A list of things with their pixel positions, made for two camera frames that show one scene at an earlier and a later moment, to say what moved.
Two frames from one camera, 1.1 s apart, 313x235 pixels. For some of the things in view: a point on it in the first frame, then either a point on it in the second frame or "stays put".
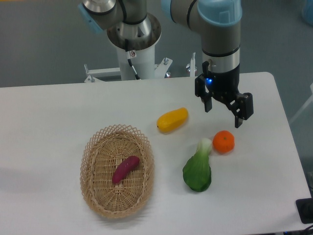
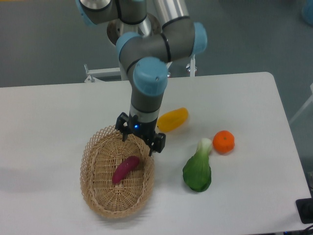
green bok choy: [197, 170] stays put
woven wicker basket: [106, 151] stays put
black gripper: [225, 86] to [145, 130]
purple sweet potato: [128, 165] stays put
